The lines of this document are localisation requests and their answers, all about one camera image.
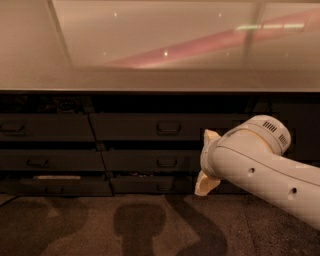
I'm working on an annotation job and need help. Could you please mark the grey drawer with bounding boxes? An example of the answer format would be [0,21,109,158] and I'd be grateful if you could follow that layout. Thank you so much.
[0,177,113,197]
[102,150,200,172]
[89,113,249,141]
[0,150,105,171]
[110,176,194,194]
[0,114,94,142]

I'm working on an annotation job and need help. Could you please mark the dark items in left drawer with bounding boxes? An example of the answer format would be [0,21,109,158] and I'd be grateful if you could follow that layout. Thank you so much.
[0,95,83,114]

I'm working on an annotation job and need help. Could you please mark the white object in bottom drawer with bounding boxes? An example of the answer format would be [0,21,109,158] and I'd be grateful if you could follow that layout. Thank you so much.
[33,175,81,181]

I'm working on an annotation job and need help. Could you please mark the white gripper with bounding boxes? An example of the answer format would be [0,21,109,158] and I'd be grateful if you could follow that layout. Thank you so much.
[195,129,221,196]

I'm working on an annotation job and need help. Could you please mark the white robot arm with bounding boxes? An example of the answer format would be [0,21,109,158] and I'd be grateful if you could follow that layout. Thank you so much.
[195,115,320,229]

